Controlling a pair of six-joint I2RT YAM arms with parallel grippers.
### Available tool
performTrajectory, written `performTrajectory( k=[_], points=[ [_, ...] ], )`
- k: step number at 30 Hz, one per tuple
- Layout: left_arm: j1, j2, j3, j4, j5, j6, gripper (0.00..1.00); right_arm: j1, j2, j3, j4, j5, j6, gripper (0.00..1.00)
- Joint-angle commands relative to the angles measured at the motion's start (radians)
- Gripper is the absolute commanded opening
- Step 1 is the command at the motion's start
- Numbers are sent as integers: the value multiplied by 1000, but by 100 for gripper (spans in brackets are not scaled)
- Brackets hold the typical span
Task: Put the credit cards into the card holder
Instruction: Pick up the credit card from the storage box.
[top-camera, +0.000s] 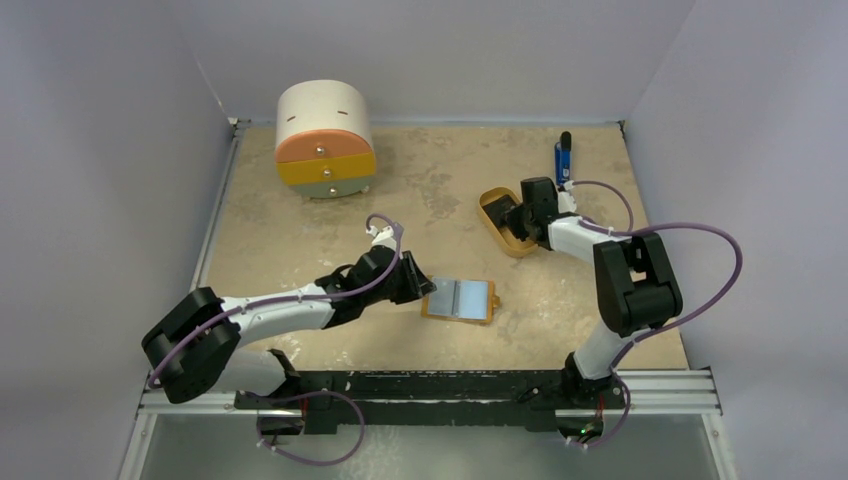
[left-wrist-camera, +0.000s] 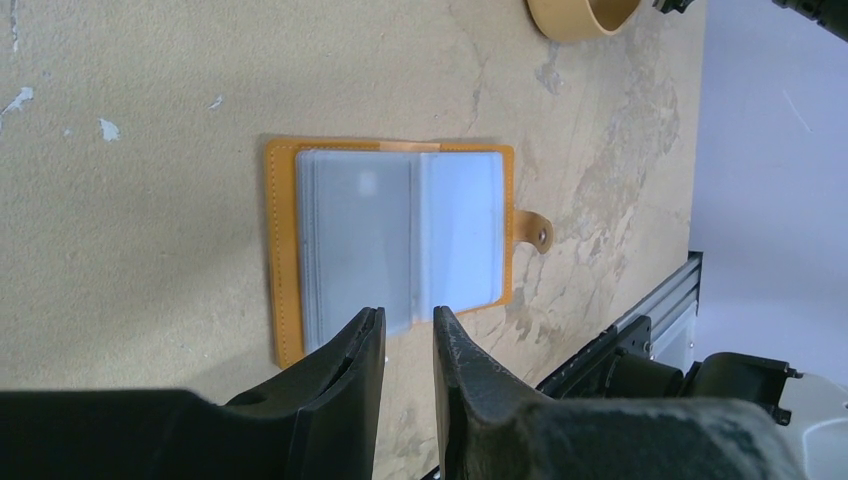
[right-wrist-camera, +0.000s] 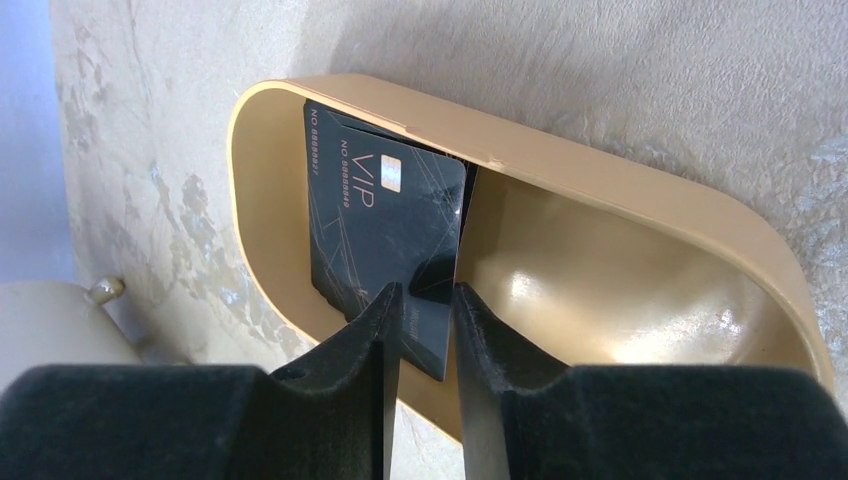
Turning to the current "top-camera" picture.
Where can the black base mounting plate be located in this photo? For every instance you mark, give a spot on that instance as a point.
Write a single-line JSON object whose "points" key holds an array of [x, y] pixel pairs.
{"points": [[531, 399]]}

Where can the orange leather card holder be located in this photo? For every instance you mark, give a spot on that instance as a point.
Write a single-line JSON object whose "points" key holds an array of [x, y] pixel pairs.
{"points": [[468, 301]]}

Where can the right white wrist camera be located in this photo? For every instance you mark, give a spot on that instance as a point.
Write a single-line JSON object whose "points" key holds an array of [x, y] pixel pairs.
{"points": [[566, 202]]}

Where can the round mini drawer cabinet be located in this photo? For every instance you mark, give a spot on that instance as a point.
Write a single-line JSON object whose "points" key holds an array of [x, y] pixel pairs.
{"points": [[323, 142]]}

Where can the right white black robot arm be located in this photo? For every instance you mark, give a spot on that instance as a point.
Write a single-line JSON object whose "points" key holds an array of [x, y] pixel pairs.
{"points": [[636, 288]]}

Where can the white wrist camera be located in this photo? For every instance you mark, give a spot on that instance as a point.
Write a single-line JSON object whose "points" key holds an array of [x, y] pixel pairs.
{"points": [[566, 202], [388, 236]]}

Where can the tan oval tray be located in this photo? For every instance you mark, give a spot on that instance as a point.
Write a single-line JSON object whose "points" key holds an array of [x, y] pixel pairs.
{"points": [[504, 239]]}

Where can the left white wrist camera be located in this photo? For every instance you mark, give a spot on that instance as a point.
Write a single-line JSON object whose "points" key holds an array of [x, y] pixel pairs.
{"points": [[388, 236]]}

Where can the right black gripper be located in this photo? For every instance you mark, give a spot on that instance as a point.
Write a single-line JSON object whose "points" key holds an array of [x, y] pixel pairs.
{"points": [[515, 219]]}

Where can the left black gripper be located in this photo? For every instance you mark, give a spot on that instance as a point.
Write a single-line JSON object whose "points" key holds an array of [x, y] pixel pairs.
{"points": [[423, 284]]}

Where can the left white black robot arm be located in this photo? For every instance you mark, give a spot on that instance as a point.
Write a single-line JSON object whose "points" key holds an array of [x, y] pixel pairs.
{"points": [[190, 348]]}

